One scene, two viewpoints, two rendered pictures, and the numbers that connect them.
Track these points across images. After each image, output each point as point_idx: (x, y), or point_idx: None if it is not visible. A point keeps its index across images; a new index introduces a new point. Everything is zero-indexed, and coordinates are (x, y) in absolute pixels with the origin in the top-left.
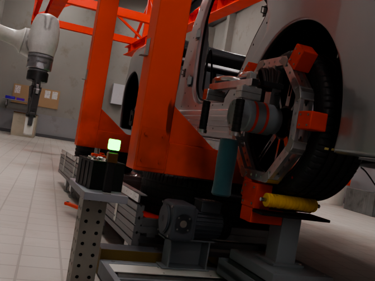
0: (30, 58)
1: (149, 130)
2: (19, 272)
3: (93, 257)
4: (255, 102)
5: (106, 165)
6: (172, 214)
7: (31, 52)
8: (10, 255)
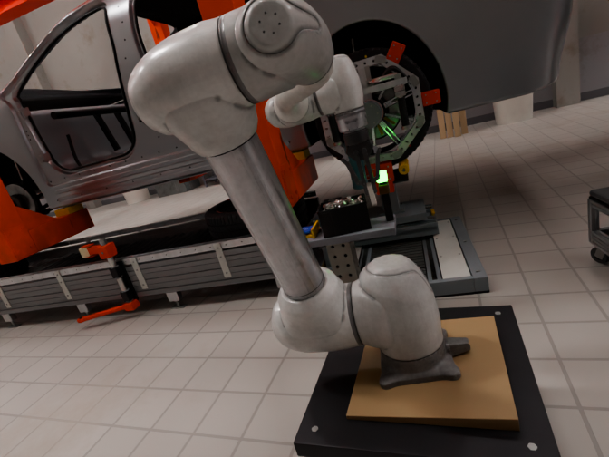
0: (359, 116)
1: (284, 167)
2: (308, 355)
3: None
4: (374, 101)
5: (385, 198)
6: None
7: (356, 108)
8: (246, 364)
